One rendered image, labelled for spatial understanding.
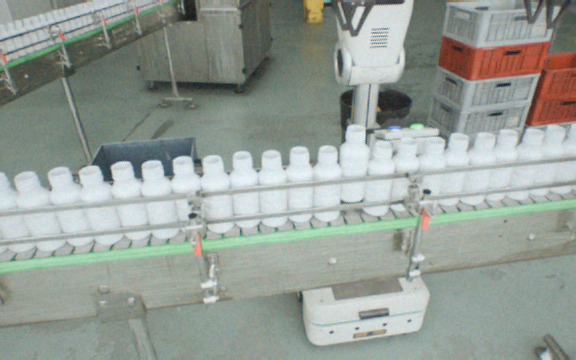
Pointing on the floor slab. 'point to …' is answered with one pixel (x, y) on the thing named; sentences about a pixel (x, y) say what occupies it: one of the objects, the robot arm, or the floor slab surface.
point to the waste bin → (380, 109)
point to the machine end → (210, 44)
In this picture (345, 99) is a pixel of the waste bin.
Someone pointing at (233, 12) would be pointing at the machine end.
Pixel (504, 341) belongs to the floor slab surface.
